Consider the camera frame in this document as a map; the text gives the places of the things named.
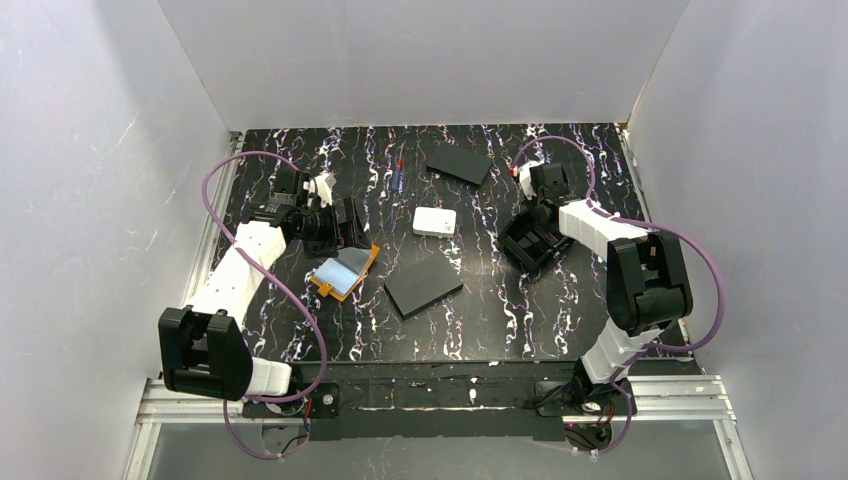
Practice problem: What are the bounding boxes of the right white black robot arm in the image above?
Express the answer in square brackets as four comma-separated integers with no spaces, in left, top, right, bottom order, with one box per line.
[498,161,693,399]

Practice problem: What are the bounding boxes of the black plastic box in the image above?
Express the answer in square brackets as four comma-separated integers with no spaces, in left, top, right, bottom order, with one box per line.
[496,209,574,274]

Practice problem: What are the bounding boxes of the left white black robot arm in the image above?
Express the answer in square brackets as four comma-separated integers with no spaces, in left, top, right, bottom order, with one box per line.
[158,170,370,400]

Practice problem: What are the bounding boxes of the black network switch box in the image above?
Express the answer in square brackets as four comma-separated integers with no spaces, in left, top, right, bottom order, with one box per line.
[384,253,464,320]

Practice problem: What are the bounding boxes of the flat black box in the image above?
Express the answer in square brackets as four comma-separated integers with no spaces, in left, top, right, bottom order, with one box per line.
[426,144,493,187]

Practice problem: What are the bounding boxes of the aluminium front frame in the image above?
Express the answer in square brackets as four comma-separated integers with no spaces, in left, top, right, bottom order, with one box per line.
[124,374,752,479]

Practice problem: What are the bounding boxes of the white rectangular box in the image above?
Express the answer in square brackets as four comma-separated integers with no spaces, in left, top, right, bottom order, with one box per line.
[412,206,457,239]

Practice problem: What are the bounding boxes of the left aluminium side rail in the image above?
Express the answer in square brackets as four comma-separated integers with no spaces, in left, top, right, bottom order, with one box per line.
[175,162,238,310]

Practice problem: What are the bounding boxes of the orange leather card holder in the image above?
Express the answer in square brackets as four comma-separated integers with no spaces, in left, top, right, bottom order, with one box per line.
[310,245,380,302]

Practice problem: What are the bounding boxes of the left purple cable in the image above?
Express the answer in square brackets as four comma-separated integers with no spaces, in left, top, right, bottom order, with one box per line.
[201,150,330,461]

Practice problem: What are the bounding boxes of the blue red screwdriver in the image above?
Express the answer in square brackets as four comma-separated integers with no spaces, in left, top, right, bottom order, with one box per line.
[390,153,404,193]

